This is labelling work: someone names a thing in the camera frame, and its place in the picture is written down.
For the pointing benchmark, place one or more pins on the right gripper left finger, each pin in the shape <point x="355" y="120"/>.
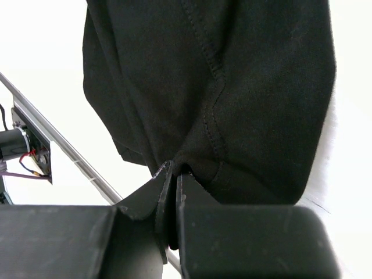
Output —
<point x="126" y="240"/>

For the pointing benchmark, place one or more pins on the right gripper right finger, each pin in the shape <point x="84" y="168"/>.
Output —
<point x="248" y="241"/>

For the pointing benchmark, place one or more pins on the black skirt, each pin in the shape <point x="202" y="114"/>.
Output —
<point x="235" y="91"/>

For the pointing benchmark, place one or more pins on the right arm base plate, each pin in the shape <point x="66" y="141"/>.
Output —
<point x="24" y="144"/>

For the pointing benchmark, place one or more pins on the aluminium front rail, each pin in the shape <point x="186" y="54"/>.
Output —
<point x="34" y="119"/>

